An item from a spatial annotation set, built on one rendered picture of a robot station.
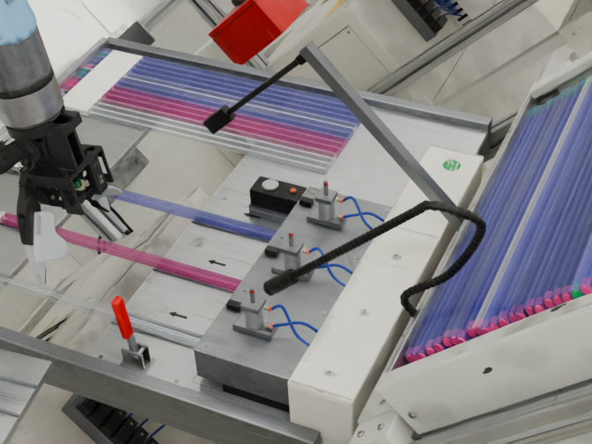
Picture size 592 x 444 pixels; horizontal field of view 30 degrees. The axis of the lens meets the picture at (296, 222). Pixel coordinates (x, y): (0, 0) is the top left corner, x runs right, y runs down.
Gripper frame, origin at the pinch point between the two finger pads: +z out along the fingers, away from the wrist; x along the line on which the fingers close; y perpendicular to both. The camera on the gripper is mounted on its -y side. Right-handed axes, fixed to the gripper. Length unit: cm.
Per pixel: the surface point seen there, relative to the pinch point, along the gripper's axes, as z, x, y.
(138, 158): 66, 106, -77
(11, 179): 6.6, 19.6, -27.7
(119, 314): 3.6, -6.7, 10.3
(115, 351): 12.0, -5.4, 6.1
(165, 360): 13.0, -4.3, 12.6
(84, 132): 7.2, 34.2, -24.0
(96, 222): 49, 60, -54
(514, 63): 51, 136, 15
